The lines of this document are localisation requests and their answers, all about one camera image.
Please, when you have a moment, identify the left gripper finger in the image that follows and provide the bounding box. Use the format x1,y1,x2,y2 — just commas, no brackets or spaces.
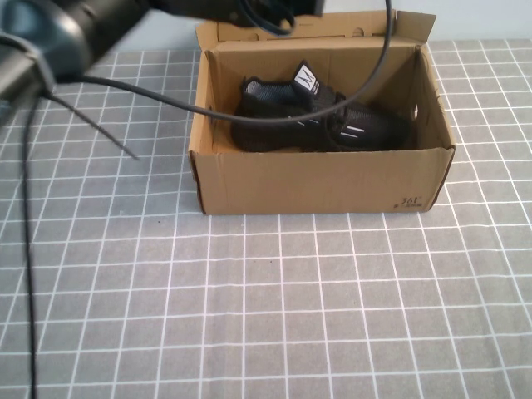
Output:
269,0,298,37
239,0,271,33

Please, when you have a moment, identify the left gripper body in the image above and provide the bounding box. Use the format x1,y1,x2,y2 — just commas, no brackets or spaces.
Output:
153,0,325,25

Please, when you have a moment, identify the black knit sneaker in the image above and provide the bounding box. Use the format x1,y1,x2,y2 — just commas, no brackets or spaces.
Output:
230,60,412,154

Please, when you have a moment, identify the brown cardboard shoe box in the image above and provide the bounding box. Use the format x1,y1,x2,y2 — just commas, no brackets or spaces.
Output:
189,10,455,216

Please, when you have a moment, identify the grey white grid tablecloth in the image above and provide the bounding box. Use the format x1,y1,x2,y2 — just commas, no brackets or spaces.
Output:
0,38,532,399

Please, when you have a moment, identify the black left camera cable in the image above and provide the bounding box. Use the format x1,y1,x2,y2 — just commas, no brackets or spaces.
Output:
22,0,394,399

